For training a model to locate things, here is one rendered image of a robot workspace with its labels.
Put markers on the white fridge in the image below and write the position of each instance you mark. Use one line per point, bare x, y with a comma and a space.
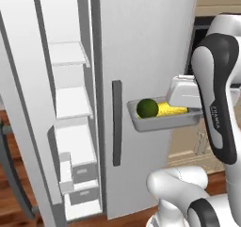
75, 111

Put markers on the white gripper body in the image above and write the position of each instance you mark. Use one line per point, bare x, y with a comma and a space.
183, 94

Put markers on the grey freezer drawer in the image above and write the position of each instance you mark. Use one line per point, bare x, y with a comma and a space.
84, 195
84, 171

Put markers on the white open freezer door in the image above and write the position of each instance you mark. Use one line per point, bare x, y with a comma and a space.
25, 111

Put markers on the yellow corn cob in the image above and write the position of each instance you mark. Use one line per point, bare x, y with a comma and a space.
171, 109

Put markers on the beige kitchen cupboards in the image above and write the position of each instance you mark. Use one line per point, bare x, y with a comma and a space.
204, 80

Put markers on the green lime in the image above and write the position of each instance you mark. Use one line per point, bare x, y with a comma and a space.
147, 108

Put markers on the grey tupperware container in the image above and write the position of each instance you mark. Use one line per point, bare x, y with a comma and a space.
163, 121

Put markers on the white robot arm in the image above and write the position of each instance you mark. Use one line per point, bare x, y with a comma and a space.
219, 80

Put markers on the white closed fridge door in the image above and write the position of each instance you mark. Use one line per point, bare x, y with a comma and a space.
147, 64

